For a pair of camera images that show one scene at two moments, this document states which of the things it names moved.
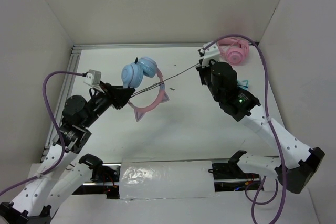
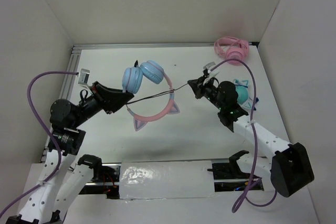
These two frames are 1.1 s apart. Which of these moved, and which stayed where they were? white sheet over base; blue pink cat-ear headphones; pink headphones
Moved: blue pink cat-ear headphones
Stayed: pink headphones; white sheet over base
